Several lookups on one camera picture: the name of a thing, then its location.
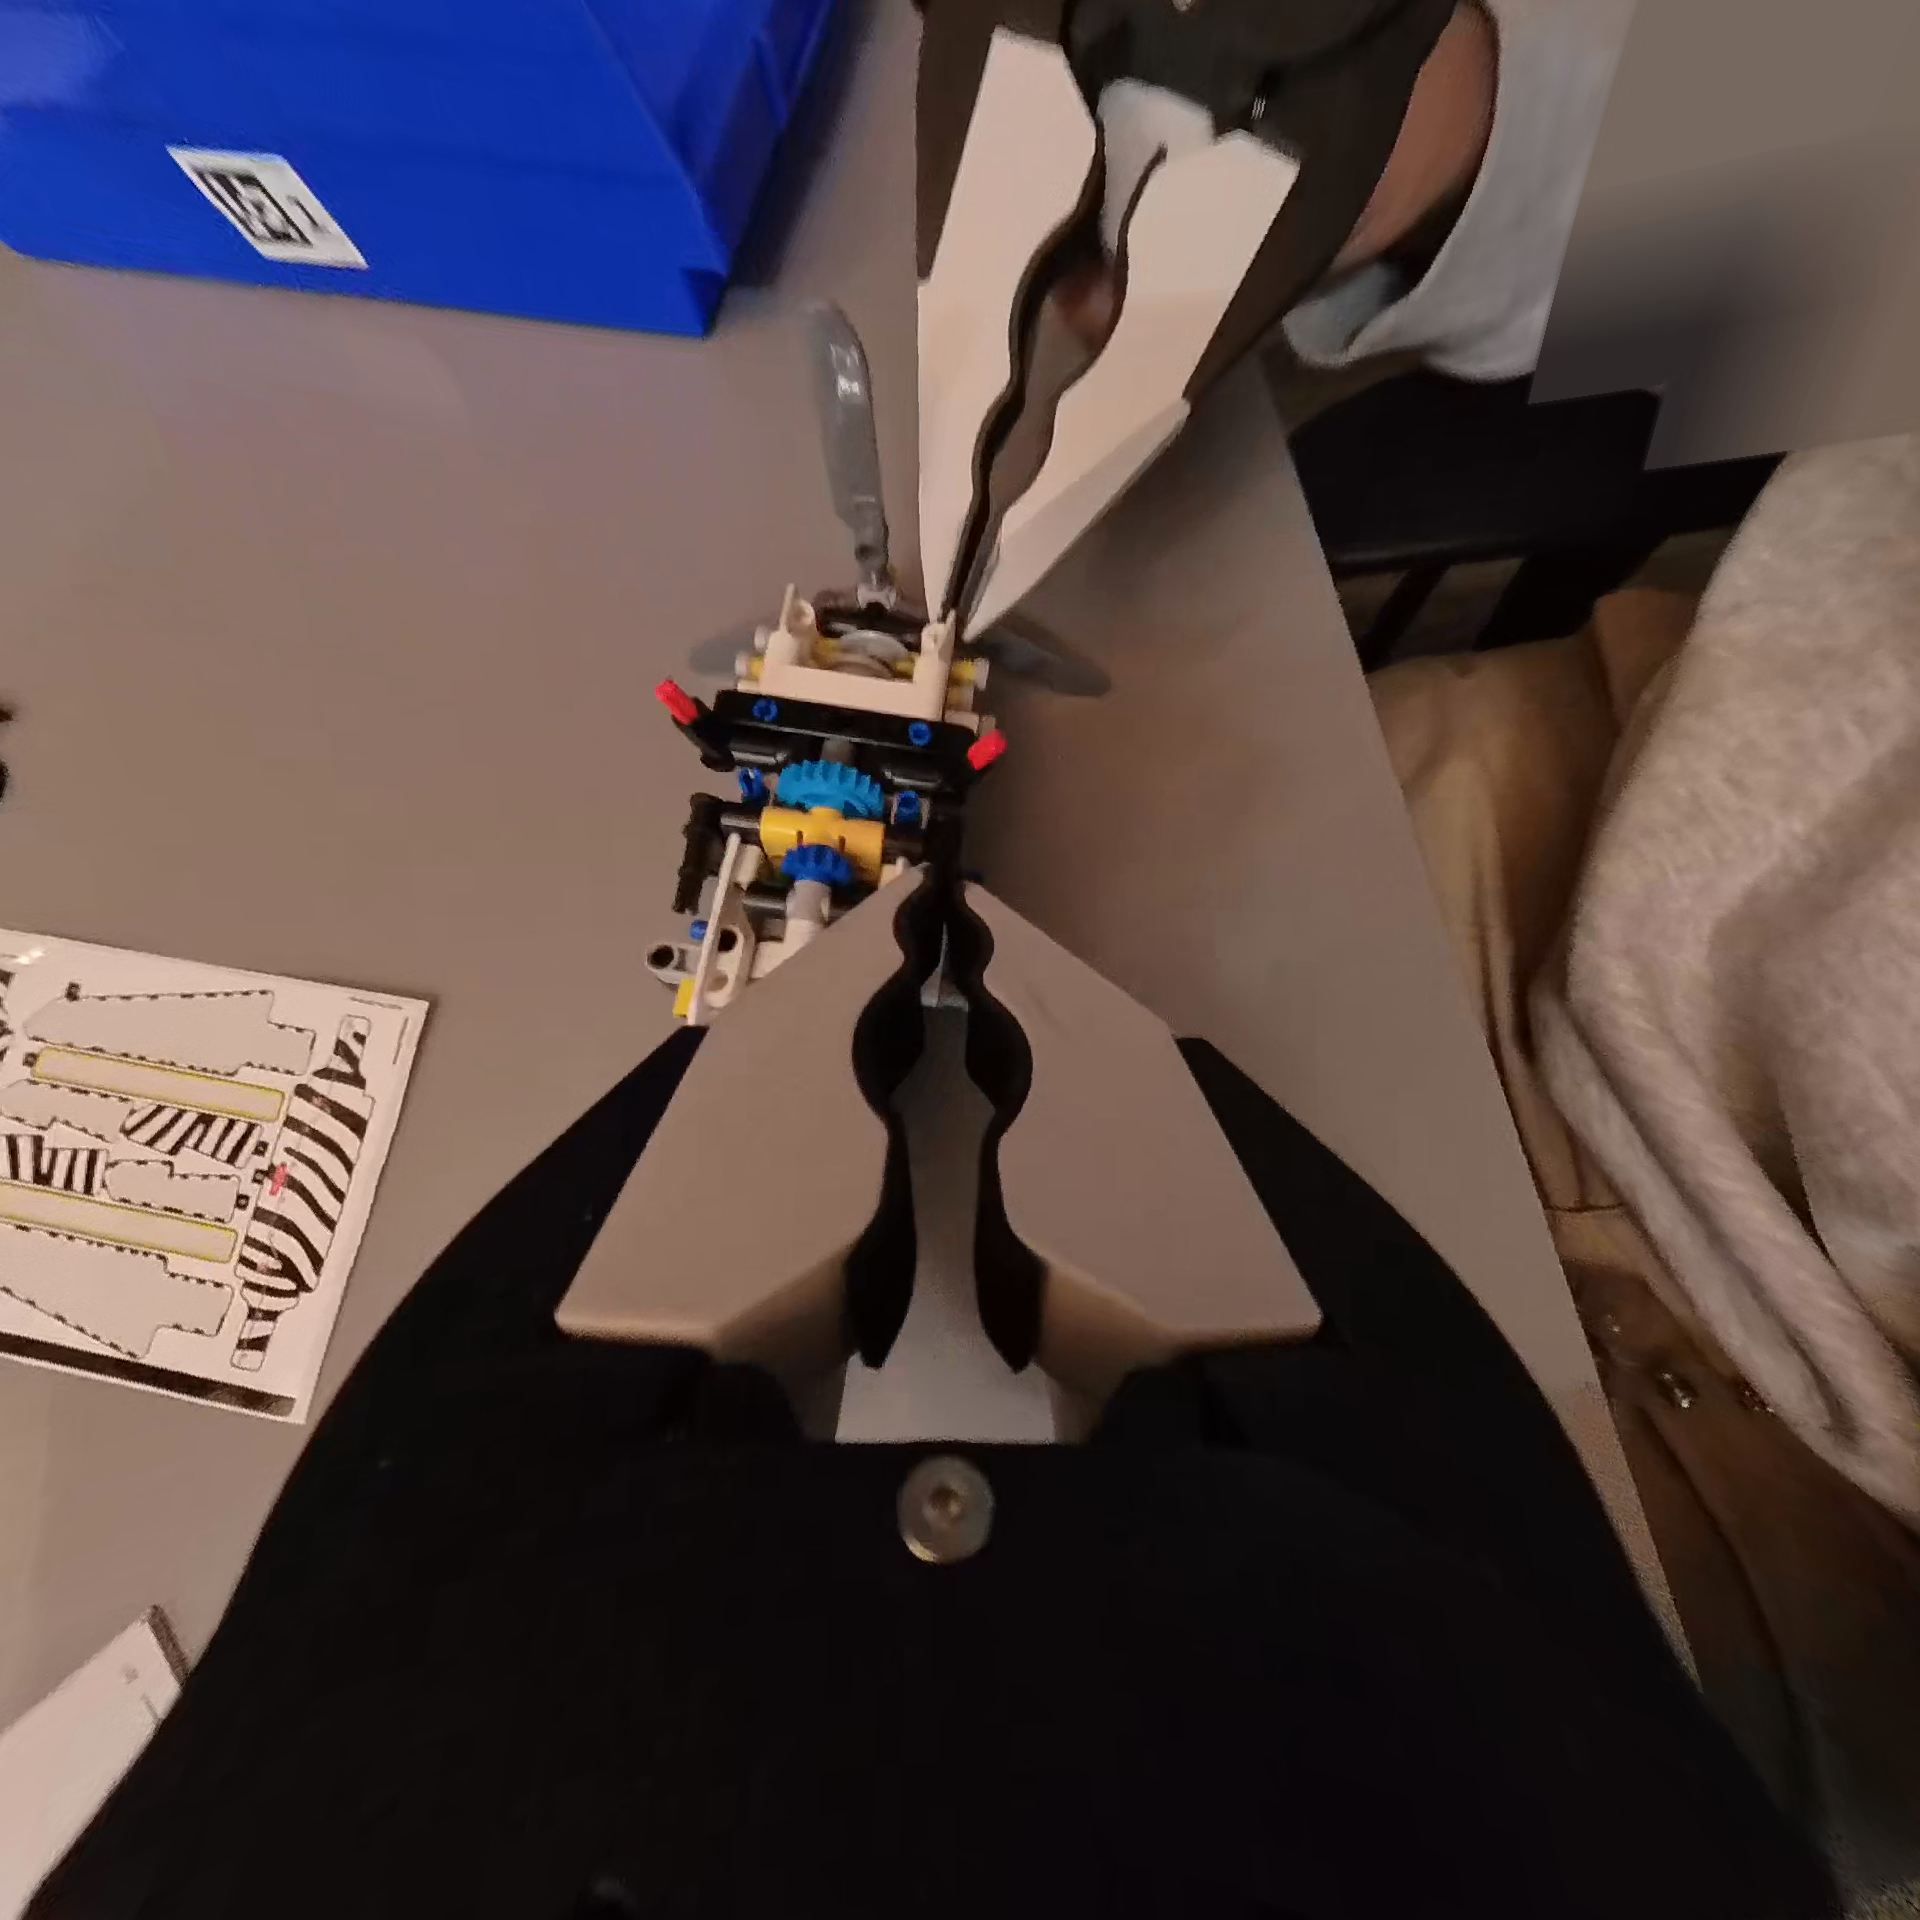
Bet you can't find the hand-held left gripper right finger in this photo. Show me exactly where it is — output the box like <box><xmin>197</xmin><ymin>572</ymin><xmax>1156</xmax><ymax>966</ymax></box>
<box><xmin>951</xmin><ymin>878</ymin><xmax>1323</xmax><ymax>1372</ymax></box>

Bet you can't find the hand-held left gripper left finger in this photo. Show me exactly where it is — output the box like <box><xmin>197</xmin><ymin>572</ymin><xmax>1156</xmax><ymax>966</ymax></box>
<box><xmin>553</xmin><ymin>872</ymin><xmax>928</xmax><ymax>1372</ymax></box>

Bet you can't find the blue plastic storage bin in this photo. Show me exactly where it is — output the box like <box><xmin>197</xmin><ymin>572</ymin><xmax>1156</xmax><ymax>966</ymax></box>
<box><xmin>0</xmin><ymin>0</ymin><xmax>843</xmax><ymax>340</ymax></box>

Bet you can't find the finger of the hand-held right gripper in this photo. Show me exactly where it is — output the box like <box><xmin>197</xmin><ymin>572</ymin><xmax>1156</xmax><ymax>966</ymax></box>
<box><xmin>915</xmin><ymin>30</ymin><xmax>1113</xmax><ymax>623</ymax></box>
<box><xmin>958</xmin><ymin>128</ymin><xmax>1302</xmax><ymax>643</ymax></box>

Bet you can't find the white instruction booklet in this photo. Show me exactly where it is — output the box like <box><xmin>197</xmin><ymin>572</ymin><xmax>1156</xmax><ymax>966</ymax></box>
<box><xmin>0</xmin><ymin>1605</ymin><xmax>188</xmax><ymax>1879</ymax></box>

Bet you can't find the person's right hand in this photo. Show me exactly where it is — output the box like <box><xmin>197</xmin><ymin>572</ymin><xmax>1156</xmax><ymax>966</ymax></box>
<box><xmin>1042</xmin><ymin>239</ymin><xmax>1133</xmax><ymax>363</ymax></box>

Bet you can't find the zebra-print sticker sheet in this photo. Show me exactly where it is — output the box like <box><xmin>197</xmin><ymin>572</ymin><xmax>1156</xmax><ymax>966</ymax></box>
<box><xmin>0</xmin><ymin>926</ymin><xmax>433</xmax><ymax>1424</ymax></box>

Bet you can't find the zebra-striped lego helicopter model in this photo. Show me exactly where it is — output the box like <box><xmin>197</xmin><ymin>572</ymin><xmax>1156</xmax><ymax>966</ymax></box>
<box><xmin>644</xmin><ymin>301</ymin><xmax>1113</xmax><ymax>1037</ymax></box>

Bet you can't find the person's right forearm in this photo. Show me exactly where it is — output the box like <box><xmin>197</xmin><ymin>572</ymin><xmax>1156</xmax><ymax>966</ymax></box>
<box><xmin>1282</xmin><ymin>0</ymin><xmax>1636</xmax><ymax>383</ymax></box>

